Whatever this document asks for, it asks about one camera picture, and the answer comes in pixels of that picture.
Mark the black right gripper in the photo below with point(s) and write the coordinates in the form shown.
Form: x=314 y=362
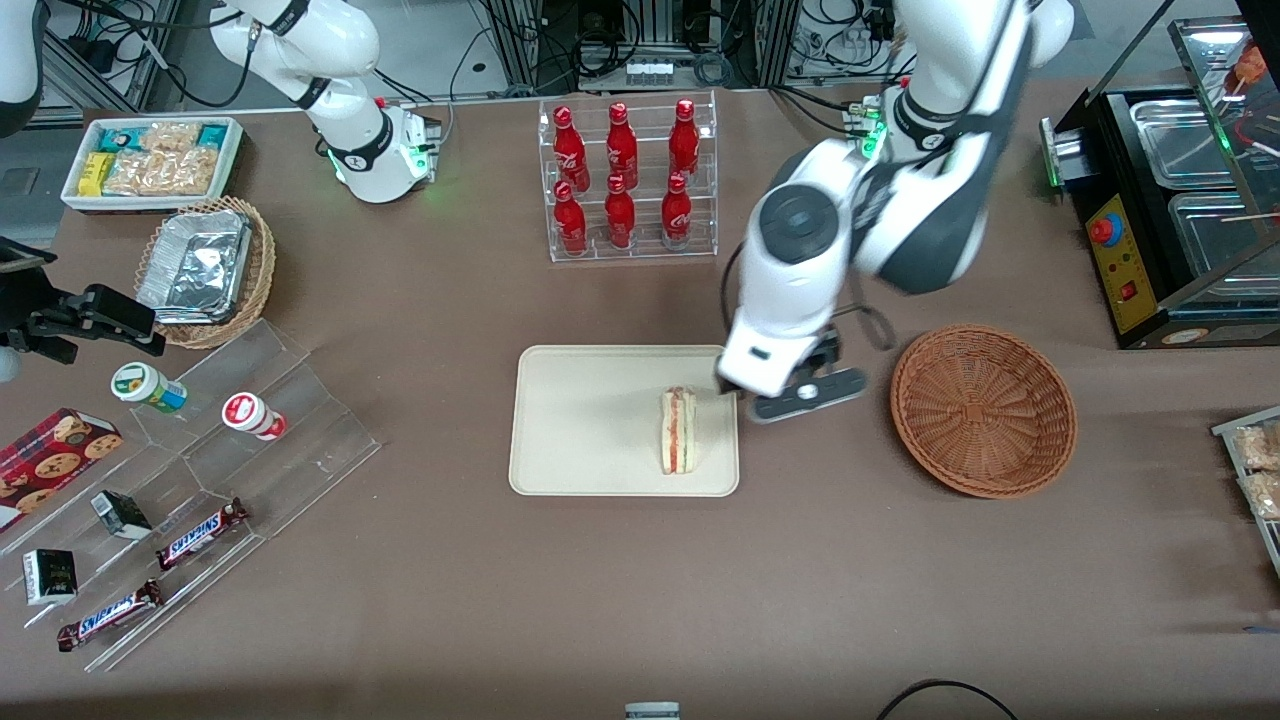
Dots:
x=42 y=322

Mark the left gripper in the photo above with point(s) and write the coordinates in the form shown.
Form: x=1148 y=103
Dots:
x=724 y=384

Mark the triangular sandwich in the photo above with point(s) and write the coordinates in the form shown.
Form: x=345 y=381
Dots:
x=679 y=432

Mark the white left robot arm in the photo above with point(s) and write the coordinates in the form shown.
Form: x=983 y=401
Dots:
x=920 y=220

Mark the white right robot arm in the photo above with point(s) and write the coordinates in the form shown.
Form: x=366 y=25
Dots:
x=350 y=40

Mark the cream plastic tray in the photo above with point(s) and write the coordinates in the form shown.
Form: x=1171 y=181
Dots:
x=590 y=420

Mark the light wicker basket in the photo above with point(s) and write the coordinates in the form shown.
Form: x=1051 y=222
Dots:
x=258 y=270

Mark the brown round wicker basket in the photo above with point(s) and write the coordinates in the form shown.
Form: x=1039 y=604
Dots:
x=985 y=410

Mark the grey snack tray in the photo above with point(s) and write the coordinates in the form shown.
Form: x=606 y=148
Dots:
x=1270 y=545

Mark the green lid yogurt cup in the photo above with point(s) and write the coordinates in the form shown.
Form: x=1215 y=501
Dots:
x=145 y=386

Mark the aluminium foil container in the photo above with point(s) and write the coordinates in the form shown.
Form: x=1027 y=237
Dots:
x=195 y=265

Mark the white snack bin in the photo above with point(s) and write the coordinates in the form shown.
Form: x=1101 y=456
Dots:
x=72 y=195

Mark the yellow snack pack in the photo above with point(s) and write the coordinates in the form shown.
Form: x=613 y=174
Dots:
x=95 y=173

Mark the red cookie box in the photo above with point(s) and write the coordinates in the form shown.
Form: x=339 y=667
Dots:
x=55 y=462

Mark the clear cracker bag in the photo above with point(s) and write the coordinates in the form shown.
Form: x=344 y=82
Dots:
x=165 y=173
x=170 y=135

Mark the red lid yogurt cup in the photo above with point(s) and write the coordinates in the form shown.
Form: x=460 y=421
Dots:
x=250 y=414

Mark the red cola bottle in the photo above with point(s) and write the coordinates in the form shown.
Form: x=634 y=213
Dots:
x=677 y=213
x=684 y=140
x=569 y=150
x=620 y=215
x=570 y=222
x=621 y=146

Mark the teal snack pack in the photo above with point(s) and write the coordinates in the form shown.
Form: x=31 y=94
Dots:
x=120 y=138
x=213 y=135

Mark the small black box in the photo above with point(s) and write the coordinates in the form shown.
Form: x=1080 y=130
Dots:
x=50 y=577
x=120 y=513

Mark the clear acrylic stepped display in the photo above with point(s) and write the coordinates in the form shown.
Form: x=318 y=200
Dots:
x=300 y=430

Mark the clear acrylic bottle rack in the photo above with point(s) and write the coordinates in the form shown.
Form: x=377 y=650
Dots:
x=700 y=170

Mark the snickers bar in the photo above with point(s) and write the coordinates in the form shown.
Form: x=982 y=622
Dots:
x=200 y=534
x=110 y=615

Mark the white power strip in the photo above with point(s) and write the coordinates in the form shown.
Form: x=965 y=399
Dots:
x=648 y=71

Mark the small grey device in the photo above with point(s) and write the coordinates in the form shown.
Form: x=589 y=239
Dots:
x=652 y=712

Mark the black food warmer cabinet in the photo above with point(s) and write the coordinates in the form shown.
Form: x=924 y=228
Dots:
x=1150 y=290

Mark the clear snack bag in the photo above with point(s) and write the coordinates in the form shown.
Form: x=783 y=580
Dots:
x=1265 y=494
x=1258 y=447

